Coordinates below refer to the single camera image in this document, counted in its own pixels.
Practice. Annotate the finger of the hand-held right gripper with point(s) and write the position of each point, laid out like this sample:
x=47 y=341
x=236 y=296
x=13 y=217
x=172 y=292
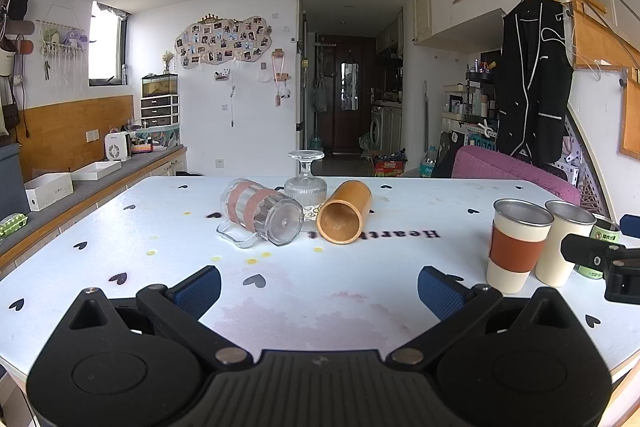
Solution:
x=582 y=249
x=631 y=226

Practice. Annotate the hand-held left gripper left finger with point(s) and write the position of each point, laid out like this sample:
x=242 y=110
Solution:
x=199 y=291

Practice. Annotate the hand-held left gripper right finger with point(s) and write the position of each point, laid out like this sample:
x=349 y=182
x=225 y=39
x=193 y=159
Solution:
x=440 y=293

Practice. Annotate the glass mug with brown bands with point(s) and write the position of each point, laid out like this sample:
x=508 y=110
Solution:
x=260 y=212

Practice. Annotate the bamboo cup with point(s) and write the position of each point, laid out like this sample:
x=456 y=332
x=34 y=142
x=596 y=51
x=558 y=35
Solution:
x=346 y=207

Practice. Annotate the ribbed glass goblet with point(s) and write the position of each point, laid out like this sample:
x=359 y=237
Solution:
x=305 y=193

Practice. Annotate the plain white metal cup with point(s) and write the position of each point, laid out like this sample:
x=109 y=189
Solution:
x=569 y=221

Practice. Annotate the white cup with brown sleeve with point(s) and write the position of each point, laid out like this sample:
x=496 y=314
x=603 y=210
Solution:
x=515 y=252

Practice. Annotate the green can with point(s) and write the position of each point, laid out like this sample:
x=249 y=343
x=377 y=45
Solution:
x=605 y=233

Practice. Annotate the white pegboard panel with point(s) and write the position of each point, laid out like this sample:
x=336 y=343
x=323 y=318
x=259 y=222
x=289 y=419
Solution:
x=575 y=157

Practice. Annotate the purple chair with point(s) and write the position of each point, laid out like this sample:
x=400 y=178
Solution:
x=500 y=164

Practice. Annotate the white heart print tablecloth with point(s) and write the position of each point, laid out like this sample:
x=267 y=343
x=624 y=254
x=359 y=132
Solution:
x=320 y=287

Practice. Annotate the clear water bottle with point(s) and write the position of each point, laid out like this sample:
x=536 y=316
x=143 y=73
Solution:
x=428 y=164

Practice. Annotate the red snack box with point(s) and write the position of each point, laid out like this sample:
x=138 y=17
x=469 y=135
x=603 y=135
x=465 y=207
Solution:
x=389 y=168

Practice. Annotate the grey bench cushion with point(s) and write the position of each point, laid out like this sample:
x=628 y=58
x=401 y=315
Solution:
x=100 y=192

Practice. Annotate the flat white box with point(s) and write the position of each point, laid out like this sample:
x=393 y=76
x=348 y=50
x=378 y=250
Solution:
x=96 y=170

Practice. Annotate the washing machine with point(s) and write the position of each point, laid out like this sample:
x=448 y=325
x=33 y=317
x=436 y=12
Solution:
x=377 y=129

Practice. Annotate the black jacket with white trim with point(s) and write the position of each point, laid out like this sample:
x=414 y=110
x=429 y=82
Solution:
x=531 y=82

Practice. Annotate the white cardboard box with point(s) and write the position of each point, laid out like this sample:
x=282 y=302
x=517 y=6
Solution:
x=47 y=192

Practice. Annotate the black storage shelf rack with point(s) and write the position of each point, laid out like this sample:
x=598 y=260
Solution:
x=481 y=99

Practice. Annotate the dark drawer unit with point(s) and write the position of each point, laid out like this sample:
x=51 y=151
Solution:
x=160 y=112

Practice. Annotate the brown door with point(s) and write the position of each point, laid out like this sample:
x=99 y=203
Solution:
x=350 y=132

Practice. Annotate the blue water jug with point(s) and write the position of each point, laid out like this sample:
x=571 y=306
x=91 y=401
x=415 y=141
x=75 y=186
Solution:
x=316 y=143

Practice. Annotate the green packet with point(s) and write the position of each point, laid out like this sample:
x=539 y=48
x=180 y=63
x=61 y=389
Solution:
x=12 y=226

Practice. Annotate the fish tank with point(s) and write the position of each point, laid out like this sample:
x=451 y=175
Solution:
x=160 y=85

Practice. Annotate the grey storage box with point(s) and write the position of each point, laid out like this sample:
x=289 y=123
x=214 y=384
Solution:
x=10 y=182

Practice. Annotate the door mirror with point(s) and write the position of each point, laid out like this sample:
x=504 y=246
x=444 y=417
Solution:
x=350 y=86

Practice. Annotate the grey hanging bag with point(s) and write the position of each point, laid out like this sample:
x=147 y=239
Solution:
x=320 y=96

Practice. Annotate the dried flower vase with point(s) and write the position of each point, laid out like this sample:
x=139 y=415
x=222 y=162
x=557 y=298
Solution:
x=168 y=63

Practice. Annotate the cloud shaped photo board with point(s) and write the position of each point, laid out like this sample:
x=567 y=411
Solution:
x=222 y=42

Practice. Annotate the window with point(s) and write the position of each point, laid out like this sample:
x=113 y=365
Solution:
x=104 y=49

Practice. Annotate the black hanging bag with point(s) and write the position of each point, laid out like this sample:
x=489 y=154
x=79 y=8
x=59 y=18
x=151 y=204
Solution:
x=18 y=4

